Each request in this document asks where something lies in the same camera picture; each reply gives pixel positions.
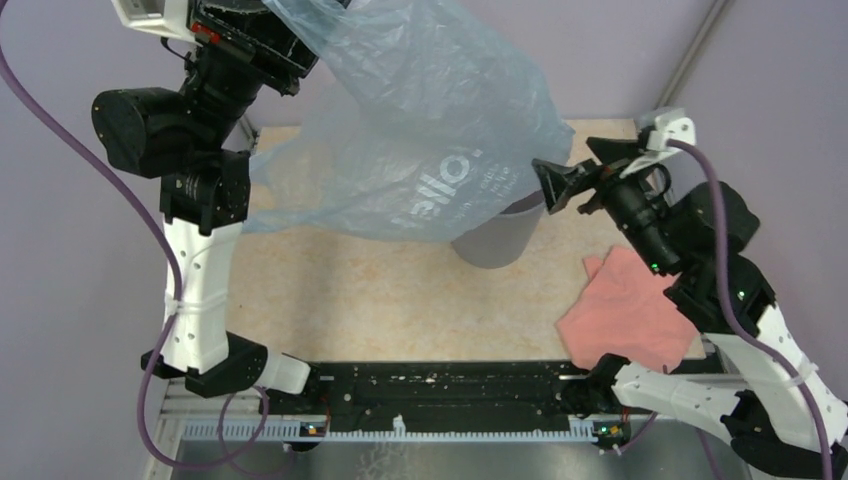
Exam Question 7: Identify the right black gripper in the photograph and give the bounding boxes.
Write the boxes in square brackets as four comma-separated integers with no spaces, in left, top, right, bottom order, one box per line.
[528,136,675,275]

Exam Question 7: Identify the grey plastic trash bin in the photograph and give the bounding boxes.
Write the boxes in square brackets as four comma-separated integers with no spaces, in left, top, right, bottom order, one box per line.
[451,190,546,269]

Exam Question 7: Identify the blue plastic trash bag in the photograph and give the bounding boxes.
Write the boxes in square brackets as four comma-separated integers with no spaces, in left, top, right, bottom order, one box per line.
[244,1,574,242]

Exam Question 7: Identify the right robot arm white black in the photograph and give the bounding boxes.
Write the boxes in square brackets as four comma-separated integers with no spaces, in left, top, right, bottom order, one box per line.
[532,137,847,479]

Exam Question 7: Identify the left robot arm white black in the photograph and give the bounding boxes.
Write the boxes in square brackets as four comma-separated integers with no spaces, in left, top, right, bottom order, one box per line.
[91,1,321,414]

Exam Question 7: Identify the pink cloth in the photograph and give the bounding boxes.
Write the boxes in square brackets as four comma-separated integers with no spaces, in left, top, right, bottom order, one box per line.
[556,245,700,372]

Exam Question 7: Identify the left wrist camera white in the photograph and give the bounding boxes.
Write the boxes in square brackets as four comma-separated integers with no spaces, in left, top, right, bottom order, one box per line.
[111,0,196,44]

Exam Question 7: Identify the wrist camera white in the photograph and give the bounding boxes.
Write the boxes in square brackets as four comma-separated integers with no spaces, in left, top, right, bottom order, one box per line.
[620,107,696,178]
[111,0,196,44]

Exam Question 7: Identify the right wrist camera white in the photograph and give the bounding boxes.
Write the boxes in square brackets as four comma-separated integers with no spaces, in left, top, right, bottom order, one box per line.
[620,107,696,178]

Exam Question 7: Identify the right aluminium frame post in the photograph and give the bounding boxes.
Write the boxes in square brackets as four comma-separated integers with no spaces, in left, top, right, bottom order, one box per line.
[654,0,735,109]

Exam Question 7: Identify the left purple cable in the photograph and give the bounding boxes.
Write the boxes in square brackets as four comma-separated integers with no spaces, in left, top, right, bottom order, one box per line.
[0,39,273,478]

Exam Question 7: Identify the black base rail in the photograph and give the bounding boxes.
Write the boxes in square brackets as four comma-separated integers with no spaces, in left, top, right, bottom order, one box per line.
[258,360,654,432]

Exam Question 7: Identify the grey slotted cable duct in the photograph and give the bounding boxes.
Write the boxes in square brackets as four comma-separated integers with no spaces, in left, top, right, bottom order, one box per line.
[181,417,598,443]

